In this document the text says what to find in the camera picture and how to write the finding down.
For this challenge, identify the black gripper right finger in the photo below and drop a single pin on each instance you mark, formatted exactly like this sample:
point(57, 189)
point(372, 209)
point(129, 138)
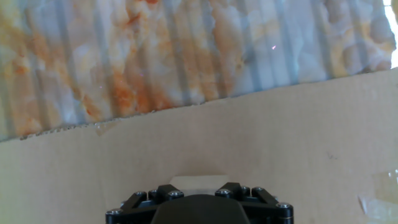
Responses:
point(264, 205)

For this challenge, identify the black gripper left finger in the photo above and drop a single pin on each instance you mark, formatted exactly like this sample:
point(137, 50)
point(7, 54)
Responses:
point(136, 207)

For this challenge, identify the light wooden block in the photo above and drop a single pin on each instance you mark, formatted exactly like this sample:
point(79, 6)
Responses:
point(199, 181)

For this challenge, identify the brown cardboard sheet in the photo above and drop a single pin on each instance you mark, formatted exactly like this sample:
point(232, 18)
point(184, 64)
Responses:
point(93, 171)

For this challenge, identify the marble pattern plastic sheet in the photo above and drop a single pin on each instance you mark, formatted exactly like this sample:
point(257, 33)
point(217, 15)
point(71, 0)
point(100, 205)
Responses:
point(155, 46)

